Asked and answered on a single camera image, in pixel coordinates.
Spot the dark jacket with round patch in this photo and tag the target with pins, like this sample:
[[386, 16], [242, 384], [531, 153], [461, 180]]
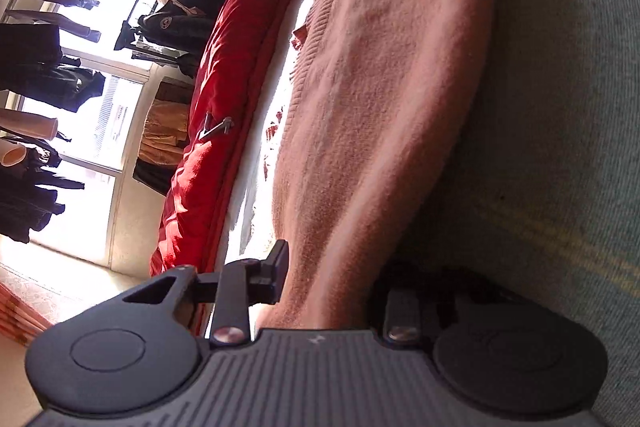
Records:
[[170, 37]]

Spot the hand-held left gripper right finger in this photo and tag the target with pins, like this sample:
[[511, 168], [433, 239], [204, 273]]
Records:
[[402, 312]]

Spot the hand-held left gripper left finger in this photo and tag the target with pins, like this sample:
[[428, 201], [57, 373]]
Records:
[[277, 272]]

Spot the grey metal tool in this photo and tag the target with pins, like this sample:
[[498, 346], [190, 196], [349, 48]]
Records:
[[217, 127]]

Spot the row of hanging dark laundry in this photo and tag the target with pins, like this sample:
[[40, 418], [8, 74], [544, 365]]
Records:
[[35, 62]]

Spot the orange draped garment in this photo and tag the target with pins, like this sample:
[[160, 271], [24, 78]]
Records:
[[162, 132]]

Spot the red quilt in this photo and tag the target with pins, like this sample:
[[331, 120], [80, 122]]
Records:
[[225, 57]]

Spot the orange knit sweater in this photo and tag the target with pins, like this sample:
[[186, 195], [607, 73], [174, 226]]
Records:
[[375, 107]]

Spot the wooden chair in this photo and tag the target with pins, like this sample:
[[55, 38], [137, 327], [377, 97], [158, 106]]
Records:
[[172, 89]]

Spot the pink curtain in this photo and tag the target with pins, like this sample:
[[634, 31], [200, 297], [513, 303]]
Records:
[[25, 312]]

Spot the black draped garment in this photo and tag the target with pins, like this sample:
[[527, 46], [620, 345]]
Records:
[[152, 177]]

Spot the beige hanging garment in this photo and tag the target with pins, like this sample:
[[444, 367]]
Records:
[[175, 4]]

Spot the window with white frame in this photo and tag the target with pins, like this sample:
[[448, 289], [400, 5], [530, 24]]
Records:
[[105, 117]]

